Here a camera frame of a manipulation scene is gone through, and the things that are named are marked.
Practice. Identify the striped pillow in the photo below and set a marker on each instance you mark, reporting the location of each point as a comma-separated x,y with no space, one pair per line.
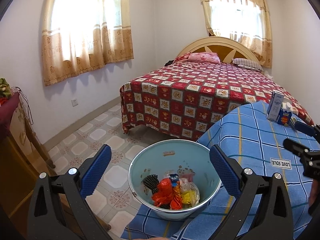
245,63

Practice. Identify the red knitted cloth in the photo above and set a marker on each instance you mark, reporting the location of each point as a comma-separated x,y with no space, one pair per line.
168,194

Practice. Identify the wooden cabinet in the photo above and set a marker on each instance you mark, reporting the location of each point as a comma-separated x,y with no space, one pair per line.
23,158

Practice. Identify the white wall socket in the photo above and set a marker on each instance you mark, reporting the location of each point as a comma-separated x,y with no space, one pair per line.
74,102

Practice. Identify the beige wooden headboard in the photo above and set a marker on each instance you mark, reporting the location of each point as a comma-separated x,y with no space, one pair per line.
225,48

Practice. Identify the window curtain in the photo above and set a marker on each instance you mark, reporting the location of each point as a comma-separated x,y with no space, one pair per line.
80,36
244,21

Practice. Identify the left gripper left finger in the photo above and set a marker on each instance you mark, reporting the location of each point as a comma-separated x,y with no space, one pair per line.
58,207

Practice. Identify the bed with red patterned cover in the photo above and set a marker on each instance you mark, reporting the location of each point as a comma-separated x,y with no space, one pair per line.
186,98

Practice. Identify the left window curtain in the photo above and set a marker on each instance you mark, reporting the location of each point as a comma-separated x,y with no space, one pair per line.
80,36

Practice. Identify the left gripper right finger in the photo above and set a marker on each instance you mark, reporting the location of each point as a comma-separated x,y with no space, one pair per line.
273,218

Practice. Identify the blue milk carton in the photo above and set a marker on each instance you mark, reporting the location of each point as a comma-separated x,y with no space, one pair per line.
285,114

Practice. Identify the white tall carton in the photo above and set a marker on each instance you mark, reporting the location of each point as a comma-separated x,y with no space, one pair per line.
274,105

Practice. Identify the clear plastic bag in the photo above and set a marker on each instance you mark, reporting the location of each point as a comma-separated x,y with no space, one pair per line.
185,185

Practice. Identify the pink pillow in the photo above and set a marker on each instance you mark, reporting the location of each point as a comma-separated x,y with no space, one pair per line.
204,57

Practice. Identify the blue plaid tablecloth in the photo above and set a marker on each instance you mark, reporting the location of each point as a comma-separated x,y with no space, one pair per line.
247,136

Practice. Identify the yellow green wrapper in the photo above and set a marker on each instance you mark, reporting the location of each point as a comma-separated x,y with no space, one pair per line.
191,198

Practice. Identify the dark grey yarn bundle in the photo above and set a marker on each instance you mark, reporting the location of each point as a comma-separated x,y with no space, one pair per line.
151,182

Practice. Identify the far window curtain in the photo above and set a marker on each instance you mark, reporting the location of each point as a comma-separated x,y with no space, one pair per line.
244,21

